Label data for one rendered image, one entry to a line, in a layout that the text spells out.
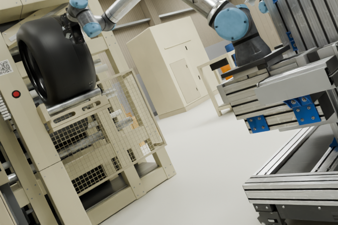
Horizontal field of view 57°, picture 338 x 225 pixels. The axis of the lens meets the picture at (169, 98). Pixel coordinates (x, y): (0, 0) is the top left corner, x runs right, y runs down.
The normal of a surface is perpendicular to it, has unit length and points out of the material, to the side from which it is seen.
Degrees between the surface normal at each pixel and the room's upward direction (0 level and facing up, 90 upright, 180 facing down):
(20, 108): 90
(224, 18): 97
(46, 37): 70
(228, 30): 96
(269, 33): 90
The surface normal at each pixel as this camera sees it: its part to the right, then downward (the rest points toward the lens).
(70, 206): 0.49, -0.17
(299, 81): -0.68, 0.34
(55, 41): 0.39, -0.36
